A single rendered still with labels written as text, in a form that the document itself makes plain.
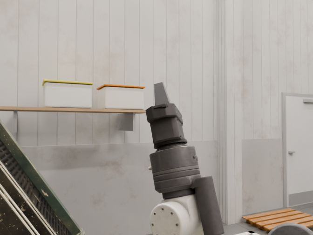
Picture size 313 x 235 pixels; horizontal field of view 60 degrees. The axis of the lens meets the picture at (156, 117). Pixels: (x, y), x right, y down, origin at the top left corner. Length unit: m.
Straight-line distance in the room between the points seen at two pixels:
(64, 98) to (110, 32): 1.35
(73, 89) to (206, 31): 2.55
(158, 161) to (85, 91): 2.54
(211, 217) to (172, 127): 0.16
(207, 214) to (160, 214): 0.08
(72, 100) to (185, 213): 2.57
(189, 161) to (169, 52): 3.77
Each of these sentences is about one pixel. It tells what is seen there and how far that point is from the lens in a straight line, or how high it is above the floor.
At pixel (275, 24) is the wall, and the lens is 5.90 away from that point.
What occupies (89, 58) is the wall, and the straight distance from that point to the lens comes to 3.74.
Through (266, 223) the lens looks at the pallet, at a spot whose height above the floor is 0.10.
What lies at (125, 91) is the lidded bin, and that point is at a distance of 3.12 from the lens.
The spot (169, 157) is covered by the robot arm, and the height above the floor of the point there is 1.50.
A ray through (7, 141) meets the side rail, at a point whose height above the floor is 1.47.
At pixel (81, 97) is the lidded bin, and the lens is 2.98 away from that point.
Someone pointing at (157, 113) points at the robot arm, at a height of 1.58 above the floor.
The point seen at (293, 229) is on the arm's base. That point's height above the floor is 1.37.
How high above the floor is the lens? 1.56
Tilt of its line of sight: 1 degrees up
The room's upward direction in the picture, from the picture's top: straight up
